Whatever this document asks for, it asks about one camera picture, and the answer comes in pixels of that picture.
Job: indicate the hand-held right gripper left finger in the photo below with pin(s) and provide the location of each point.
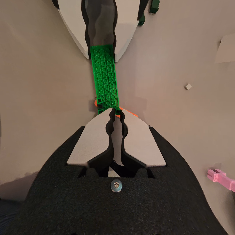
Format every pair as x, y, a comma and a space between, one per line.
90, 143

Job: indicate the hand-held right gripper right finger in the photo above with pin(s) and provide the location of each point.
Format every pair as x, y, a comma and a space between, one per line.
141, 145

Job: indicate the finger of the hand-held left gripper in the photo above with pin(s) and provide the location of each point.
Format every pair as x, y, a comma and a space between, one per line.
73, 23
126, 33

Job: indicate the small green square brick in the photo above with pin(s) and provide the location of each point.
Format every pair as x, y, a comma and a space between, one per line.
101, 111
118, 111
99, 101

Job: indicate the green studded base plate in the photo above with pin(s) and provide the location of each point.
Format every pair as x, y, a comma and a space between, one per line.
105, 79

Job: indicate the dark green long brick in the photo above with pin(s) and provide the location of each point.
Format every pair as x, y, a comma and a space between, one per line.
154, 6

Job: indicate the dark green short brick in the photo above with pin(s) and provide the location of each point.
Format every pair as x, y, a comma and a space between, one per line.
141, 19

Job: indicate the orange brick separator tool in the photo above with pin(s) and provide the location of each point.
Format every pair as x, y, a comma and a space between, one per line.
135, 114

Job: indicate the small black square brick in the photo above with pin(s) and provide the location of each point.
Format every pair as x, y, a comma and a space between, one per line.
100, 106

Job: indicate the small white cube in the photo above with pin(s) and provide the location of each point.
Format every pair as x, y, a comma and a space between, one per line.
187, 86

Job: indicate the pink plastic block piece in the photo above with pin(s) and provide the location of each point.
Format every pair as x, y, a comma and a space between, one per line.
222, 179

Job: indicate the white paper sheet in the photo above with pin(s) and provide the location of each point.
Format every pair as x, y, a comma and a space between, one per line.
226, 49

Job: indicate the dark blue cloth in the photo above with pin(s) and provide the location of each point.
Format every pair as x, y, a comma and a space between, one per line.
9, 218

